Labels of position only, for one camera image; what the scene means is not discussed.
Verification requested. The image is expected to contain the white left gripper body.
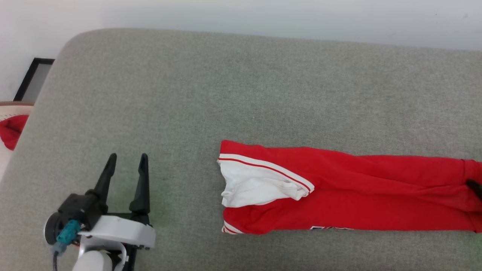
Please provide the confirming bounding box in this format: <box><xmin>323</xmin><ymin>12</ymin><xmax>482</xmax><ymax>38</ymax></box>
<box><xmin>80</xmin><ymin>213</ymin><xmax>156</xmax><ymax>271</ymax></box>

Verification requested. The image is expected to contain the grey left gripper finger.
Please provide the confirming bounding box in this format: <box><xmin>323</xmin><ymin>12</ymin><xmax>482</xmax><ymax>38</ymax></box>
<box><xmin>92</xmin><ymin>153</ymin><xmax>117</xmax><ymax>218</ymax></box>
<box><xmin>129</xmin><ymin>153</ymin><xmax>151</xmax><ymax>225</ymax></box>

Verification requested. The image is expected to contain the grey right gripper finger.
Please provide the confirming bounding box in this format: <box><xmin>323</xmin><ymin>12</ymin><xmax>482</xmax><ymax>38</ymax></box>
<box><xmin>466</xmin><ymin>179</ymin><xmax>482</xmax><ymax>200</ymax></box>

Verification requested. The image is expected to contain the red and white garment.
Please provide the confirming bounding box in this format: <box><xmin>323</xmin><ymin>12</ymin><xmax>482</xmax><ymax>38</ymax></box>
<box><xmin>217</xmin><ymin>140</ymin><xmax>482</xmax><ymax>235</ymax></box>

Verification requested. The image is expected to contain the plain red garment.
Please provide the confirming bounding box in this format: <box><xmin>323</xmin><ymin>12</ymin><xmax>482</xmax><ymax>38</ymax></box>
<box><xmin>0</xmin><ymin>114</ymin><xmax>30</xmax><ymax>151</ymax></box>

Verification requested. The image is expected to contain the black framed panel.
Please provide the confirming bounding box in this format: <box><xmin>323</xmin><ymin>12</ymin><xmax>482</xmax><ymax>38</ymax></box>
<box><xmin>14</xmin><ymin>58</ymin><xmax>55</xmax><ymax>102</ymax></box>

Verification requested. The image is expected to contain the grey fabric sofa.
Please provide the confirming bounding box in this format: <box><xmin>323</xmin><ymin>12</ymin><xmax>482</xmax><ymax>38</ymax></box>
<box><xmin>0</xmin><ymin>28</ymin><xmax>482</xmax><ymax>271</ymax></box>

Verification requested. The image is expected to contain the teal cable connector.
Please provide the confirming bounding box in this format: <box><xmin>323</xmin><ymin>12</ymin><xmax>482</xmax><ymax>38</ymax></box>
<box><xmin>56</xmin><ymin>219</ymin><xmax>82</xmax><ymax>246</ymax></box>

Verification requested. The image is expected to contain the thin dark camera cable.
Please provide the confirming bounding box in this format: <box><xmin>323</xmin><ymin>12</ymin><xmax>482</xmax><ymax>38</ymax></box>
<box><xmin>52</xmin><ymin>243</ymin><xmax>63</xmax><ymax>271</ymax></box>

